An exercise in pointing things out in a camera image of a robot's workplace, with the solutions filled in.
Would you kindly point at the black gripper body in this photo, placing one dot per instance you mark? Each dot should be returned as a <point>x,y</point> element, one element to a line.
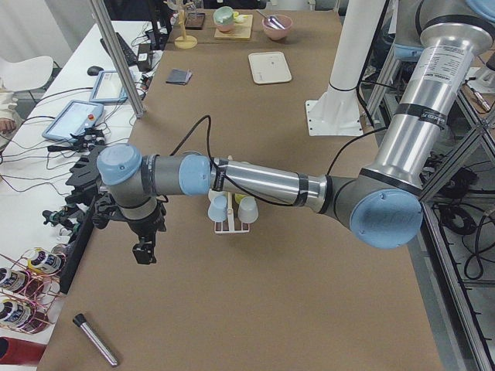
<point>144,227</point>

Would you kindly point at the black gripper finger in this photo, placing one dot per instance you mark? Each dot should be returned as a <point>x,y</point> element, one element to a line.
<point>151,252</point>
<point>141,252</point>

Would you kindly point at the white wire cup rack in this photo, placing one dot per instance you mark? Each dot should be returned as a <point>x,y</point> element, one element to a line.
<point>231,224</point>

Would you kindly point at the dark brown tray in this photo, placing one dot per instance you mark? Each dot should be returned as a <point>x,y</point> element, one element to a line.
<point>195,21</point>

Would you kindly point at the black computer mouse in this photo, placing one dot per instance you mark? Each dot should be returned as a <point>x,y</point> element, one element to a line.
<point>94,70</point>

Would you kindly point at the red object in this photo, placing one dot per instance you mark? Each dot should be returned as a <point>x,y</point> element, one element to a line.
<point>18,352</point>

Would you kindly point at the grey folded cloth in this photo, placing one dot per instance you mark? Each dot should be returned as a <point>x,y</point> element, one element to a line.
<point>179,77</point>

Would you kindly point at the blue teach pendant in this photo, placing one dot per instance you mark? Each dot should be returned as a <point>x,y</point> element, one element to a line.
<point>73,120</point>

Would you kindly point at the blue cup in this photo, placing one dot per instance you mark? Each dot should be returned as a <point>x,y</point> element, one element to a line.
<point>217,211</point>

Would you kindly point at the wooden cutting board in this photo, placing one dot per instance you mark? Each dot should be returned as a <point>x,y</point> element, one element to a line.
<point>240,31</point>

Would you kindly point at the black tool holder rack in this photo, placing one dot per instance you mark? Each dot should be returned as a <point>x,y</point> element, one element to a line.
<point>86,181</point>

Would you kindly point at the aluminium frame post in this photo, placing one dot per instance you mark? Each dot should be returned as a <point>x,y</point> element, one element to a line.
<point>102,18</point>

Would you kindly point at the pink bowl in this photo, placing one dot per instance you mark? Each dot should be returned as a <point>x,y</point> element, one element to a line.
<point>274,32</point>

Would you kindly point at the green bowl stack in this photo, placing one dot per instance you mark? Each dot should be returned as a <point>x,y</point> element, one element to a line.
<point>223,18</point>

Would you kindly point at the yellow cup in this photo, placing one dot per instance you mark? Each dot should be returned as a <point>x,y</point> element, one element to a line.
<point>238,198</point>

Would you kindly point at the cream rabbit tray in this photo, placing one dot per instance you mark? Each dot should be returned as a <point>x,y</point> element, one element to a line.
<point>269,68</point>

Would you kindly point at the copper wire spool basket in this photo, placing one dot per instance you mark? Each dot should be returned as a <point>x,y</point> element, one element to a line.
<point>30,287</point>

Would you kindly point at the wooden stand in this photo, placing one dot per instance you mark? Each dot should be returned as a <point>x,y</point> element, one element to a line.
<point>184,41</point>

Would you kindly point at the black keyboard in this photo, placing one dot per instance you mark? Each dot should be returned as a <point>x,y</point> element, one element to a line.
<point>129,55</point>

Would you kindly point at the grey cup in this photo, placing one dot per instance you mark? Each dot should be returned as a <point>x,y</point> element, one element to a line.
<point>248,210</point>

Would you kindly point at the metal tube black cap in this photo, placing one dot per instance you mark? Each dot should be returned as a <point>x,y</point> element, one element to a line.
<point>80,321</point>

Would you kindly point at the white chair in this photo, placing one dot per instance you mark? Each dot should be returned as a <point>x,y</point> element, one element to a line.
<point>26,75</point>

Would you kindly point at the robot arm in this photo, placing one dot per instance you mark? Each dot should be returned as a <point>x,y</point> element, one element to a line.
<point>380,206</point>

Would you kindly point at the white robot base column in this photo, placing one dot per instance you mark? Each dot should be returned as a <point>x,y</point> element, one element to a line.
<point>337,111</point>

